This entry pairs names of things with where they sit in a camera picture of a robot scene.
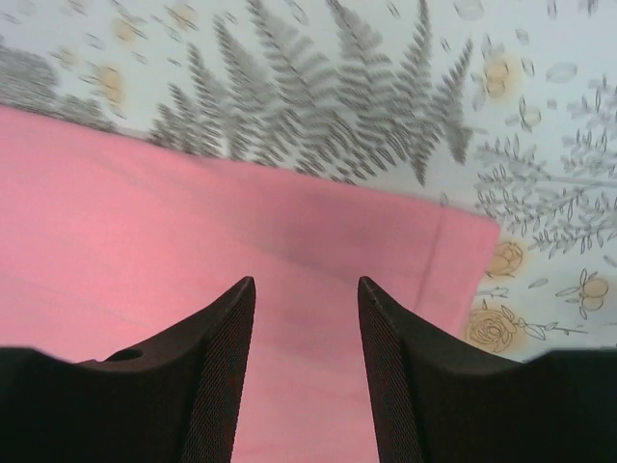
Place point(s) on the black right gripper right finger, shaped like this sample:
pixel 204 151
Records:
pixel 435 398

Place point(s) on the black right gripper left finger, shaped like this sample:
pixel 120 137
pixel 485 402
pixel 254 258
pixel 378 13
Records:
pixel 174 397

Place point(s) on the pink polo shirt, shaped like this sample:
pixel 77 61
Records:
pixel 106 241

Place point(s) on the floral patterned table mat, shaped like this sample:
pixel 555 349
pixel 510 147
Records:
pixel 507 108

